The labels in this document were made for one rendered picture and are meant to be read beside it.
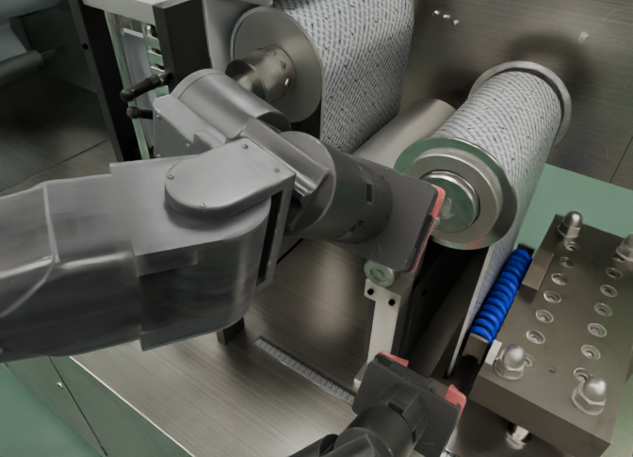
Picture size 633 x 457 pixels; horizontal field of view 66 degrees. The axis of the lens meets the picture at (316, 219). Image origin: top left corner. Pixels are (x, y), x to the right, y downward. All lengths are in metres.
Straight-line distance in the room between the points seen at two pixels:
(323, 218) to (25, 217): 0.13
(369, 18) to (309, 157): 0.45
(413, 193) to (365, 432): 0.21
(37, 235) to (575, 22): 0.73
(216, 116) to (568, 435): 0.58
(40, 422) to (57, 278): 1.81
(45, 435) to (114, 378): 1.11
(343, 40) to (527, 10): 0.31
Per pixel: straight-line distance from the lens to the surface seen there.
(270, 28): 0.63
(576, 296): 0.84
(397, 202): 0.35
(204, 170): 0.22
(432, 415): 0.54
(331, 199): 0.25
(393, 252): 0.34
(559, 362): 0.75
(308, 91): 0.62
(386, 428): 0.46
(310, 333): 0.86
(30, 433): 1.99
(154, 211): 0.21
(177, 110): 0.30
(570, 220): 0.92
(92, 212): 0.21
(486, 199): 0.55
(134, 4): 0.57
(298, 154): 0.26
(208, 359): 0.84
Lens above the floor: 1.59
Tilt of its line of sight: 40 degrees down
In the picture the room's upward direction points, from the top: 1 degrees clockwise
